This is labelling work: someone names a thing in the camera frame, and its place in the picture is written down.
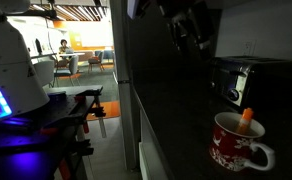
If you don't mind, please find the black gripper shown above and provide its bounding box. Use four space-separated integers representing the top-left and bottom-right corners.
185 3 217 62

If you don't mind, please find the red floral mug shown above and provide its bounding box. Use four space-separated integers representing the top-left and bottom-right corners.
208 111 276 173

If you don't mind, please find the silver four-slot toaster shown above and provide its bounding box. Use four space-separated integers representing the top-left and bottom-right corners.
208 55 292 113

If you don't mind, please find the white round table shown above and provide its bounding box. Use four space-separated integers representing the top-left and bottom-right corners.
58 51 86 58

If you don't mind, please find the grey office chair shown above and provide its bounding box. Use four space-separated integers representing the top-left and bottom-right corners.
53 54 81 87

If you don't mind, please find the seated person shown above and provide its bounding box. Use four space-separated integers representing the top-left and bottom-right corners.
58 38 71 55

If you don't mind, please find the black robot workbench cart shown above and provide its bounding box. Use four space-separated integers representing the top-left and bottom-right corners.
0 84 106 180

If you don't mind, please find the white wall outlet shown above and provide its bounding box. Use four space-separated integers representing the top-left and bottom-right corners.
242 40 257 57

